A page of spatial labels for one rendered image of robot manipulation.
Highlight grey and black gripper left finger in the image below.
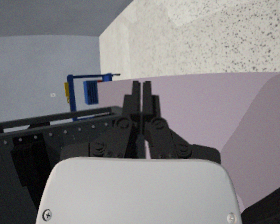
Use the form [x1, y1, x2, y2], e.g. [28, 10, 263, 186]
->
[60, 81, 141, 162]

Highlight black server rack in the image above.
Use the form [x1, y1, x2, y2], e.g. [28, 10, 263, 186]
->
[0, 106, 123, 224]

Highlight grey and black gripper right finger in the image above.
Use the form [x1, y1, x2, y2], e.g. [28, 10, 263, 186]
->
[142, 81, 221, 165]

